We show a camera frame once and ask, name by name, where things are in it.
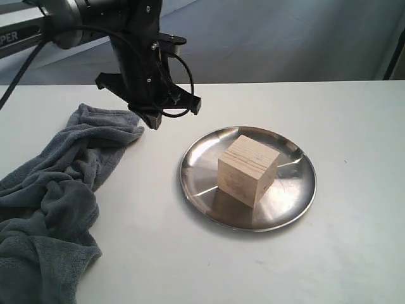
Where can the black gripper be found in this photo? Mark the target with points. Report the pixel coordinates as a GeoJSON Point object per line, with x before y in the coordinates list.
{"type": "Point", "coordinates": [144, 81]}

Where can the light wooden cube block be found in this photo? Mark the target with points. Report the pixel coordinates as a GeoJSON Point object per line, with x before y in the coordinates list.
{"type": "Point", "coordinates": [247, 169]}

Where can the grey fleece towel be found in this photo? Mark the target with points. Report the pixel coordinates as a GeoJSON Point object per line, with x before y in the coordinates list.
{"type": "Point", "coordinates": [48, 206]}

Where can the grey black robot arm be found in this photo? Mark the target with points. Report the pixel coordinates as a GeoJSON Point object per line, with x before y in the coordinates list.
{"type": "Point", "coordinates": [133, 27]}

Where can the grey backdrop cloth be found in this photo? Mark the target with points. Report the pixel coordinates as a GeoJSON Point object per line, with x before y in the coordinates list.
{"type": "Point", "coordinates": [285, 41]}

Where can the round stainless steel plate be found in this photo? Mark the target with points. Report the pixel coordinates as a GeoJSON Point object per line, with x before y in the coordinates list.
{"type": "Point", "coordinates": [287, 199]}

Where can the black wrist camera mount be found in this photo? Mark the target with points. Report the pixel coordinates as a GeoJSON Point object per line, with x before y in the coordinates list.
{"type": "Point", "coordinates": [171, 43]}

